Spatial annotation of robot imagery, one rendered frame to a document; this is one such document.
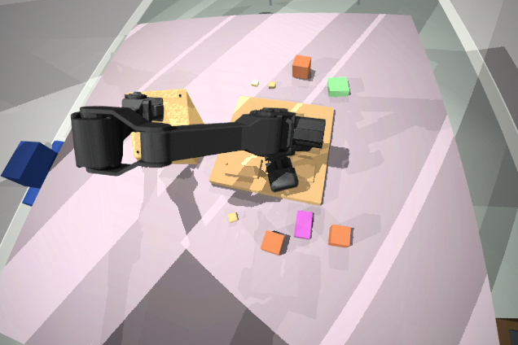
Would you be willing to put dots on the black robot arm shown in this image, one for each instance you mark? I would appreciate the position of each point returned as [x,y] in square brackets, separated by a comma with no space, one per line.
[98,135]

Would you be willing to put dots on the pink rectangular block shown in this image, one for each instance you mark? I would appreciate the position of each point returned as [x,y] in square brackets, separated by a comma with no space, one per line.
[303,223]

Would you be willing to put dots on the light green block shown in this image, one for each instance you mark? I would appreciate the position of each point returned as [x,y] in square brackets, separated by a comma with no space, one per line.
[338,87]

